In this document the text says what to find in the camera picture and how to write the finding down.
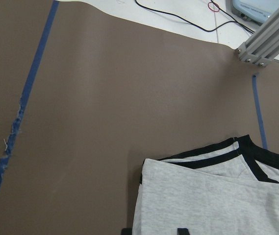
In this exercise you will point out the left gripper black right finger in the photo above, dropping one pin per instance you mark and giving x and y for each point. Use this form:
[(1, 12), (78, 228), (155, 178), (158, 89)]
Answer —
[(182, 231)]

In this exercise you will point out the aluminium frame post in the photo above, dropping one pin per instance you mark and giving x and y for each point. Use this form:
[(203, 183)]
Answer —
[(263, 46)]

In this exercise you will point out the red rubber band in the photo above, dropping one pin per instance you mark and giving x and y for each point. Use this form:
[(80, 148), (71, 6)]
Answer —
[(213, 6)]

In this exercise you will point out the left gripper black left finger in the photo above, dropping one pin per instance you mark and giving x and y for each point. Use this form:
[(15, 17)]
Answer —
[(126, 231)]

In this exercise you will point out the grey cartoon print t-shirt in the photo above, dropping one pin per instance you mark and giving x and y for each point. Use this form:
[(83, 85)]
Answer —
[(227, 188)]

